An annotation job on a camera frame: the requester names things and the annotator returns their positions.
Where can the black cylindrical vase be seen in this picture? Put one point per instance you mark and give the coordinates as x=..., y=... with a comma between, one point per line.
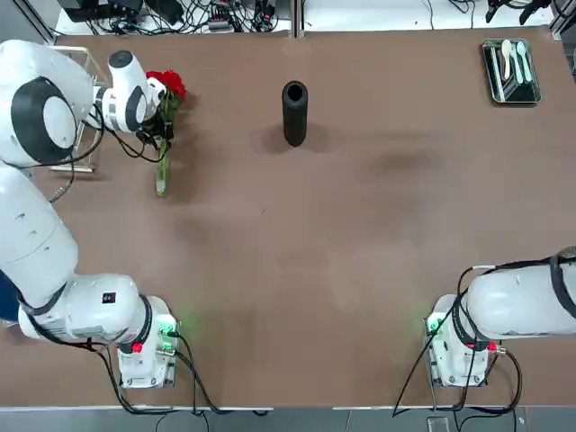
x=294, y=121

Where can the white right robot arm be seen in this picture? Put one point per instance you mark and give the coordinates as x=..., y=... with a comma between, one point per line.
x=517, y=301

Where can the shiny metal tray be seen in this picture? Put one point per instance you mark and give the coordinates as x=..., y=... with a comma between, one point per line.
x=513, y=92

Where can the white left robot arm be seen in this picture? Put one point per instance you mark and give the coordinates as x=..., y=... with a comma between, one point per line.
x=45, y=234

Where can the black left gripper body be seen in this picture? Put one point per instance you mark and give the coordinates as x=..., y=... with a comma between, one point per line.
x=150, y=130

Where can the red rose bouquet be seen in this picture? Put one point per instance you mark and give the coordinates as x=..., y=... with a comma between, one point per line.
x=173, y=85

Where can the aluminium frame post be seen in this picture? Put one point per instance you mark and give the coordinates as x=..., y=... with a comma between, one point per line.
x=297, y=18

